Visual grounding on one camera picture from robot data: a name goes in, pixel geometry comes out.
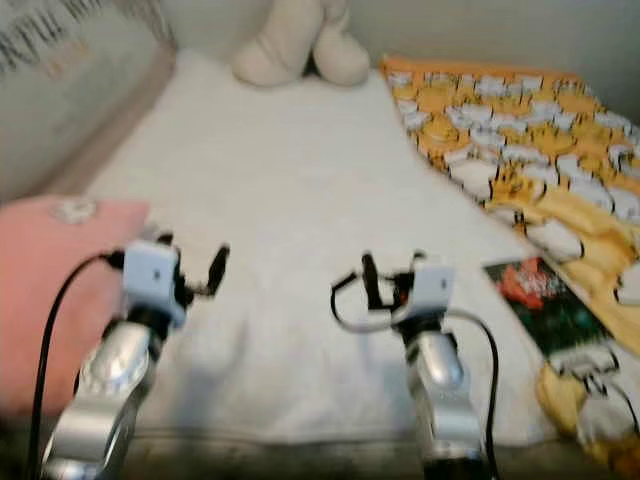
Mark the pink plush pillow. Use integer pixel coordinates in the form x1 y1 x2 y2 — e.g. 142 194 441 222
0 195 151 421

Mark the yellow cartoon print blanket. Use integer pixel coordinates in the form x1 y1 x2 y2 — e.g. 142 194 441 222
378 55 640 473

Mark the white quilted mattress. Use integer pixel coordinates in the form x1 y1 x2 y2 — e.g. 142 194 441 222
40 48 561 446

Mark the dark cover book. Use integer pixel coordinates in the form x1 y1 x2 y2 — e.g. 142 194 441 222
482 257 613 363

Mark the beige plush toy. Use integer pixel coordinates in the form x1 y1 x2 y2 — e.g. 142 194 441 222
228 0 372 90

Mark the grey printed headboard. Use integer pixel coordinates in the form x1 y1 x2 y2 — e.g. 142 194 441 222
0 0 177 201

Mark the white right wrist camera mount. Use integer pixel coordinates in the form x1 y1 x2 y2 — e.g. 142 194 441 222
410 262 457 317

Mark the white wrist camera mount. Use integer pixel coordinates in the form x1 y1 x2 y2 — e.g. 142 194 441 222
122 240 182 329
410 262 457 317

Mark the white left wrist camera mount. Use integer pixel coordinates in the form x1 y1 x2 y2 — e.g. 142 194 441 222
122 240 182 329

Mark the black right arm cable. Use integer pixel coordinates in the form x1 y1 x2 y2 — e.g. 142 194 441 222
328 272 502 477

